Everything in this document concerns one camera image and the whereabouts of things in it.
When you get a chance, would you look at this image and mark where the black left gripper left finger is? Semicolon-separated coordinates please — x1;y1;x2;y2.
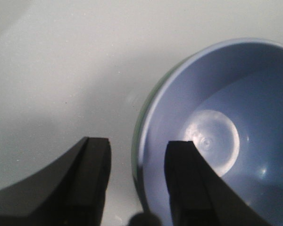
0;137;111;226

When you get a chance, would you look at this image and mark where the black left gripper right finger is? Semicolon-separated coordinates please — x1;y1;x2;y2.
164;141;269;226

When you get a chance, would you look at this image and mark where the green bowl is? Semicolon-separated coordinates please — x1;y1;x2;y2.
131;56;190;211

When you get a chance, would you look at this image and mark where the blue bowl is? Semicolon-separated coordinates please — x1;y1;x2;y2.
139;38;283;226

